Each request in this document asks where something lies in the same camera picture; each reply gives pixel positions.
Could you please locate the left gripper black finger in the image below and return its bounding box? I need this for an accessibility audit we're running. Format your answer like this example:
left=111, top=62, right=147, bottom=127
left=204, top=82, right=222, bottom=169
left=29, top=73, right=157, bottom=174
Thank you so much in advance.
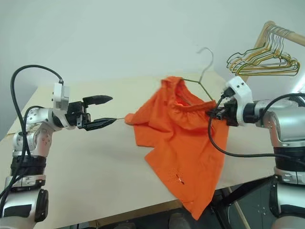
left=83, top=117, right=118, bottom=131
left=82, top=94, right=114, bottom=106

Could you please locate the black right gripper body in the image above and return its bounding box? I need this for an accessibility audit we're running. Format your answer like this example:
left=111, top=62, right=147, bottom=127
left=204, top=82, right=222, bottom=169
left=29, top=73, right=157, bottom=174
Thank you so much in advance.
left=224, top=99, right=239, bottom=127

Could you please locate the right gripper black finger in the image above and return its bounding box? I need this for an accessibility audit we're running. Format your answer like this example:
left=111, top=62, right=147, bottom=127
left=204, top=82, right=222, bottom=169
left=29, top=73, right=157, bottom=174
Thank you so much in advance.
left=206, top=111, right=226, bottom=120
left=209, top=106, right=227, bottom=114

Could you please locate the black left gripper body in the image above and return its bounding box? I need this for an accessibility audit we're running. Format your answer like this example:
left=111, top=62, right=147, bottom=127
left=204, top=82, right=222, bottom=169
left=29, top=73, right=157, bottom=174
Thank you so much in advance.
left=63, top=101, right=92, bottom=130

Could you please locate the olive green wire hanger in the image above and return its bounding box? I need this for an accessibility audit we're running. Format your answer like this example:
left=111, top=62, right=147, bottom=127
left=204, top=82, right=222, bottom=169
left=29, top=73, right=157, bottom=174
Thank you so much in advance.
left=113, top=47, right=219, bottom=121

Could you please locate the orange t-shirt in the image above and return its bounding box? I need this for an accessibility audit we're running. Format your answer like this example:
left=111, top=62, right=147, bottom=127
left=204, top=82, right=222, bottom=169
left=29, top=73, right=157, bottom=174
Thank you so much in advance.
left=124, top=75, right=231, bottom=221

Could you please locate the dark rounded shape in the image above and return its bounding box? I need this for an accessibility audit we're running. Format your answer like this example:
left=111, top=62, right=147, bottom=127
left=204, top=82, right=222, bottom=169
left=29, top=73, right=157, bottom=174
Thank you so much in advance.
left=167, top=211, right=192, bottom=229

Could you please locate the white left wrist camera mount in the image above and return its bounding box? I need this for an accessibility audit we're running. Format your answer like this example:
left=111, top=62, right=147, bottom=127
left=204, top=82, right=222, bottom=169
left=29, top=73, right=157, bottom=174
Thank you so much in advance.
left=51, top=82, right=78, bottom=131

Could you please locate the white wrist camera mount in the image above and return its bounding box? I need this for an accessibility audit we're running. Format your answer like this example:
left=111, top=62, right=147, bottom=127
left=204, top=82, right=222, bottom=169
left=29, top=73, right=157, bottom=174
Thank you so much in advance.
left=51, top=82, right=78, bottom=131
left=223, top=76, right=254, bottom=126

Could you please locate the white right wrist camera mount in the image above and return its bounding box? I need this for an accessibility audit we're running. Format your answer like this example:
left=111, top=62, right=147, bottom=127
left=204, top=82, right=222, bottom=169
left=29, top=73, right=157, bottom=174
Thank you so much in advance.
left=223, top=76, right=254, bottom=126

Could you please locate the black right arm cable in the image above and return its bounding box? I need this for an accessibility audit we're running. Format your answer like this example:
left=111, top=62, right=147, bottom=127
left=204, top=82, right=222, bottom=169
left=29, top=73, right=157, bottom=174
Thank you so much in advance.
left=207, top=87, right=305, bottom=158

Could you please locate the bunch of wire hangers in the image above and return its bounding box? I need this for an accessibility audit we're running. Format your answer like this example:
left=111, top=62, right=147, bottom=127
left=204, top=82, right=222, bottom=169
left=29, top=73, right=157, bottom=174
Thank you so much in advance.
left=230, top=25, right=298, bottom=74

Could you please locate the black metal table frame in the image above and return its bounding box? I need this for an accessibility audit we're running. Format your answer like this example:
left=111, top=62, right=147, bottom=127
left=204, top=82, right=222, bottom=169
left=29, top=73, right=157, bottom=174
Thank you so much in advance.
left=209, top=176, right=277, bottom=229

